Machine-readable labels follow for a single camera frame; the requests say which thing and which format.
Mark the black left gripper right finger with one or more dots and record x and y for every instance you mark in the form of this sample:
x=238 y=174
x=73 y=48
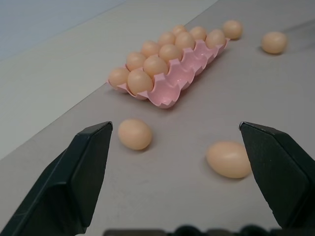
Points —
x=278 y=172

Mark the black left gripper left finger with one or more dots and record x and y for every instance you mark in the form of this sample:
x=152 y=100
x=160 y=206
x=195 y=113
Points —
x=66 y=182

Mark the pink plastic egg tray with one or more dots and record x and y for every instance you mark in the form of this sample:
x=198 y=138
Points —
x=182 y=66

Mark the beige egg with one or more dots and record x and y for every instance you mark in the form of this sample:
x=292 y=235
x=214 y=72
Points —
x=227 y=159
x=215 y=38
x=166 y=38
x=198 y=33
x=118 y=77
x=232 y=29
x=274 y=42
x=184 y=40
x=135 y=60
x=155 y=65
x=169 y=52
x=149 y=48
x=139 y=81
x=135 y=134
x=179 y=29

